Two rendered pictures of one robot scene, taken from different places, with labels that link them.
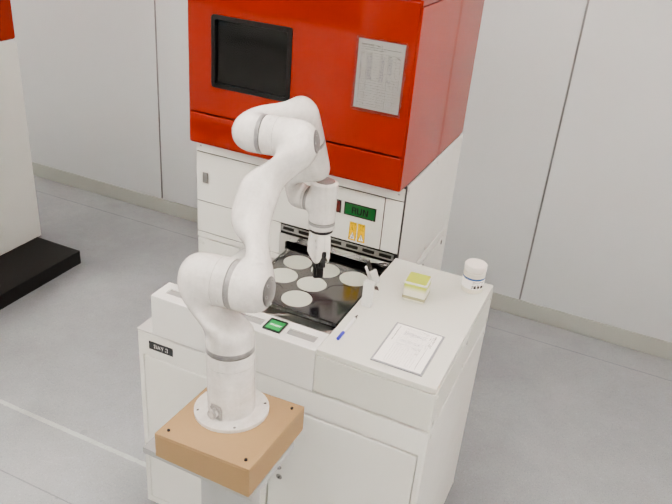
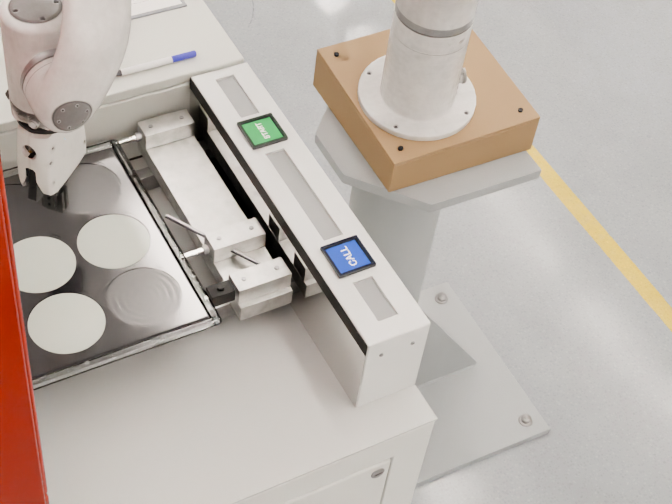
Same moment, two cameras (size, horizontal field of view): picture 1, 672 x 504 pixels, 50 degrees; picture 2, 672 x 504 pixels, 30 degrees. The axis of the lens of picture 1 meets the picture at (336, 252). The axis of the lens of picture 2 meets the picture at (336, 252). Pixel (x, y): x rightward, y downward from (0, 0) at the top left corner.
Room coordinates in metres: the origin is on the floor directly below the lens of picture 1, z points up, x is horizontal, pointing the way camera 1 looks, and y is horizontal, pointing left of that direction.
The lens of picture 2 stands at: (2.76, 0.98, 2.22)
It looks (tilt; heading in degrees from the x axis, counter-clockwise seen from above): 49 degrees down; 213
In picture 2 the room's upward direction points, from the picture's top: 9 degrees clockwise
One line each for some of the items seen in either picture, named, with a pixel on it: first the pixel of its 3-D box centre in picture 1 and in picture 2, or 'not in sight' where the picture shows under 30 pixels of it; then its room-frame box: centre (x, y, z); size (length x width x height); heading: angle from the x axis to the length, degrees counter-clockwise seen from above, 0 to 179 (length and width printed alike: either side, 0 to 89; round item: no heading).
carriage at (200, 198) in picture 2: not in sight; (211, 216); (1.83, 0.16, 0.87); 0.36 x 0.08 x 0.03; 68
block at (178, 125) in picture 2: not in sight; (166, 128); (1.77, 0.00, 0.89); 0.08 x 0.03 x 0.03; 158
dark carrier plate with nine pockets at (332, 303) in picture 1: (311, 284); (38, 265); (2.08, 0.07, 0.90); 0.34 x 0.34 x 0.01; 68
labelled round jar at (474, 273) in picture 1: (474, 276); not in sight; (2.03, -0.45, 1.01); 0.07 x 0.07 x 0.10
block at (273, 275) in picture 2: not in sight; (259, 279); (1.89, 0.30, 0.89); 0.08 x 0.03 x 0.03; 158
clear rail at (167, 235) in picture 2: (285, 309); (162, 227); (1.91, 0.14, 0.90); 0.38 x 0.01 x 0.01; 68
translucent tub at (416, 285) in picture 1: (417, 287); not in sight; (1.95, -0.26, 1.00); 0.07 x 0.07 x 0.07; 71
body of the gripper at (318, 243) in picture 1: (320, 241); (48, 138); (2.03, 0.05, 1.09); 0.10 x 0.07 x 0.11; 19
